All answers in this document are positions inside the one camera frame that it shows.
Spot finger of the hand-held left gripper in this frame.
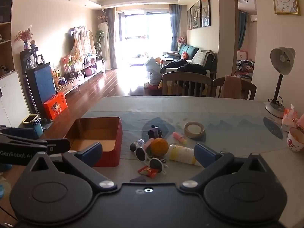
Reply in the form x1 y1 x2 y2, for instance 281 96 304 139
0 133 71 156
0 125 40 140

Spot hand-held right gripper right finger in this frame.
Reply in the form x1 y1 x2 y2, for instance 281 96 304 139
179 142 268 192

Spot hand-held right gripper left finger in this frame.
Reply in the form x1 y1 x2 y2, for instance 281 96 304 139
30 142 118 192

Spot red tin box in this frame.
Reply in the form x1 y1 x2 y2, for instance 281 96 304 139
64 117 123 167

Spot white bottle yellow label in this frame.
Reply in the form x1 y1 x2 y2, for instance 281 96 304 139
166 144 202 167

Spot tape roll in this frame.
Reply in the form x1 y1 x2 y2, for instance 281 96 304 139
184 122 205 139

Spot pink highlighter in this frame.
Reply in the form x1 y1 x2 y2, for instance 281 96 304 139
173 132 188 145

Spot orange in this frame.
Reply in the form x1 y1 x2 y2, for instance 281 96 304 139
151 138 169 156

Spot small clear bottle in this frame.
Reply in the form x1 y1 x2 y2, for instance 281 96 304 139
130 139 146 152

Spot white sunglasses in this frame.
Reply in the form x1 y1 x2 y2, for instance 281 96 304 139
134 146 168 173

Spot purple black toy figure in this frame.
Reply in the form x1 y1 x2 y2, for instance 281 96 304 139
148 125 163 139

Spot red snack packet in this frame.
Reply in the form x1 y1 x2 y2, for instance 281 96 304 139
138 166 158 178

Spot blue trash bin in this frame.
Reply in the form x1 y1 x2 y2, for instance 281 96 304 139
23 114 44 135

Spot white cabinet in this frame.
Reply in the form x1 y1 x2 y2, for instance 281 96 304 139
0 70 31 128

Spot orange gift box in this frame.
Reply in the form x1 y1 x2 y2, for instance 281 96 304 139
43 92 68 120

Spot black cabinet blue panel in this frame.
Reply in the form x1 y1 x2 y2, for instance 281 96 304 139
25 62 57 119

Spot wooden television cabinet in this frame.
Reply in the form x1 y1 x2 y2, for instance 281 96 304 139
55 59 106 96

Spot pink cloth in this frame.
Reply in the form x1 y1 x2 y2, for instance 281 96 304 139
219 75 242 100

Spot wooden chair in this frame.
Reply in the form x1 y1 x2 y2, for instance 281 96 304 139
162 71 213 98
212 76 257 100

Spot black water dispenser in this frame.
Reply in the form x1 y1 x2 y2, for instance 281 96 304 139
19 47 46 71

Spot black jacket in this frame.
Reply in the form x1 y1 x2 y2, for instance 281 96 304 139
160 60 207 77

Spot pink tissue pack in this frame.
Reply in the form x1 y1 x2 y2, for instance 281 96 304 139
281 104 299 132

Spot white mug red print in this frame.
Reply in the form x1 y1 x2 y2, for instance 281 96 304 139
287 127 304 153

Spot pink flower vase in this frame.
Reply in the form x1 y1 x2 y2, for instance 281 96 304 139
14 27 34 50

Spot blue bag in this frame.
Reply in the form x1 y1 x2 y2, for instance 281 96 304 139
144 56 163 86

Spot white blanket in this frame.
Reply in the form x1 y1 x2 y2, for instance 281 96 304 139
191 50 215 65

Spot wooden shelf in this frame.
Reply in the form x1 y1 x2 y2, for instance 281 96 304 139
0 0 16 77

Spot green sofa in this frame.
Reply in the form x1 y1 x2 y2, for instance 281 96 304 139
162 44 218 77

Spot coffee table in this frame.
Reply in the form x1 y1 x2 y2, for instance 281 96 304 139
129 52 153 67

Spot cloth covered television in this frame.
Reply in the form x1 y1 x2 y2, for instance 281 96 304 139
69 26 94 55

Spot green potted plant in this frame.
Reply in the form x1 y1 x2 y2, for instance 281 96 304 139
94 29 105 60

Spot white standing air conditioner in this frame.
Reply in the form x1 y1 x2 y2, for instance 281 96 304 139
97 21 111 61

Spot grey curtain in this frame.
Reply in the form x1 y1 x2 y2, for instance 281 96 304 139
104 7 118 69

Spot desk lamp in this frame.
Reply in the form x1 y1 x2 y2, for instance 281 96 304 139
264 47 296 119

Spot blue curtain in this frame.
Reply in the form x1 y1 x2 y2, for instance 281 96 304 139
169 4 183 52

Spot medium framed wall picture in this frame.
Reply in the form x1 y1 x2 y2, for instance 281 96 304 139
191 0 202 29

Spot large framed wall picture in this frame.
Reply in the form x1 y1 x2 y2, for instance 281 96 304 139
201 0 211 28

